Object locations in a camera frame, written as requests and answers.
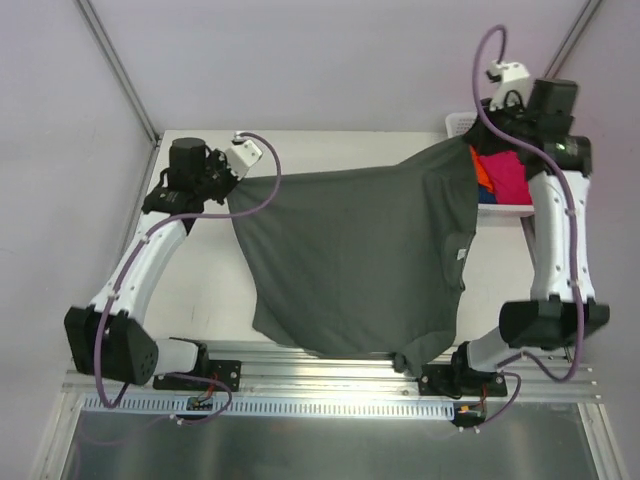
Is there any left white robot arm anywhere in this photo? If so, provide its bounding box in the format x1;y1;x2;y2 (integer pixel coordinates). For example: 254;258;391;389
64;137;262;388

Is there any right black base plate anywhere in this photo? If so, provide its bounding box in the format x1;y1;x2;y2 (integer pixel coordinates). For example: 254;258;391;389
417;364;508;400

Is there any white plastic laundry basket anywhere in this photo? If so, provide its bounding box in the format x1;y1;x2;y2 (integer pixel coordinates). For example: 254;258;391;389
444;111;539;217

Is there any aluminium corner post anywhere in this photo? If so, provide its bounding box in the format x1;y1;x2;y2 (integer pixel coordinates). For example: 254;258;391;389
543;0;605;78
74;0;161;145

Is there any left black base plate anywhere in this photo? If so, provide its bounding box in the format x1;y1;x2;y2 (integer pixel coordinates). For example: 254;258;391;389
152;360;242;392

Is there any left aluminium corner post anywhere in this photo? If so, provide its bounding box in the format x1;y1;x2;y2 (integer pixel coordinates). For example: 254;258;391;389
74;0;161;145

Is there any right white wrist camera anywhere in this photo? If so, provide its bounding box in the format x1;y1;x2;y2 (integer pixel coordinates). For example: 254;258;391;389
486;60;532;111

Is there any grey t shirt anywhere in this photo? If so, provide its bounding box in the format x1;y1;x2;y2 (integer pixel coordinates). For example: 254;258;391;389
228;139;478;375

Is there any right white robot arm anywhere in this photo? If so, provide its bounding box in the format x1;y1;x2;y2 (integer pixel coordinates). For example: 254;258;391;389
447;75;610;395

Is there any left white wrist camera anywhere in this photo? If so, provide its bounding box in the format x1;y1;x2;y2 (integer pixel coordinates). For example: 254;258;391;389
224;139;263;180

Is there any aluminium mounting rail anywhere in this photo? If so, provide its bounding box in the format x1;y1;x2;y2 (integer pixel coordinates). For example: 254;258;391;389
62;339;601;401

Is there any white slotted cable duct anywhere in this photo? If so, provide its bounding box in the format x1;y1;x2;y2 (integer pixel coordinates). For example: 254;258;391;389
114;394;455;421

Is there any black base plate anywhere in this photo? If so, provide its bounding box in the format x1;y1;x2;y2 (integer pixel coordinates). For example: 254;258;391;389
417;364;508;400
152;360;242;392

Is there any right aluminium corner post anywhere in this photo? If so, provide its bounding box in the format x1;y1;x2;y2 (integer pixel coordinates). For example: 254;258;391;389
543;0;605;78

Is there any orange t shirt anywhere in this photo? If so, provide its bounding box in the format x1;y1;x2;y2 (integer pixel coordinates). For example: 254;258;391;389
470;147;494;194

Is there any pink t shirt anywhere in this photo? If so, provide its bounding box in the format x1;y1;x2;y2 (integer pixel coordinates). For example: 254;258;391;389
479;151;532;205

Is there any blue t shirt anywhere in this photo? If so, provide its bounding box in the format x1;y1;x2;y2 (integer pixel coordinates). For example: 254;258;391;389
478;185;498;205

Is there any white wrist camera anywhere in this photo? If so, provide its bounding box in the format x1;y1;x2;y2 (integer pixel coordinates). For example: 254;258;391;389
486;60;532;111
224;139;263;180

